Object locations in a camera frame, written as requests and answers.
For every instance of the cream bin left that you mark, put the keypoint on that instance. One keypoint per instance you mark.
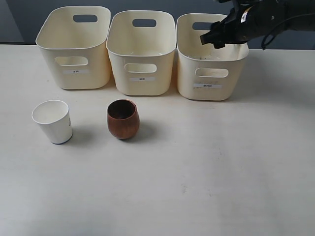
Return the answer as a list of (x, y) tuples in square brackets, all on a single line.
[(72, 41)]

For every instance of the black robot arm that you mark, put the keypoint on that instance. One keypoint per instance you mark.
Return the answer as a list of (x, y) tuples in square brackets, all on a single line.
[(277, 16)]

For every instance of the cream bin middle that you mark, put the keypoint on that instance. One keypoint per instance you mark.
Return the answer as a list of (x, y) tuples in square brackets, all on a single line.
[(141, 46)]

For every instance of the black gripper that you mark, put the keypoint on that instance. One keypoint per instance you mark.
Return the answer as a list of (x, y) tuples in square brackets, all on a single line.
[(238, 27)]

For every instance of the brown wooden cup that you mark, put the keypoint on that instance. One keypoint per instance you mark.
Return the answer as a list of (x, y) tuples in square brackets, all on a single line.
[(123, 119)]

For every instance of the white paper cup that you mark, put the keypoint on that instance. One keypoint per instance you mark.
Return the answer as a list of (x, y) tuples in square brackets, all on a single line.
[(53, 118)]

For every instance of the cream bin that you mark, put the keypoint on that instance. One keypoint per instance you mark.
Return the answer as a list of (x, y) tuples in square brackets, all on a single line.
[(206, 73), (72, 41), (141, 46)]

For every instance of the cream bin right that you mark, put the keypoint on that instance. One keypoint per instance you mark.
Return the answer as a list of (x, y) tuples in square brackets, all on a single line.
[(206, 73)]

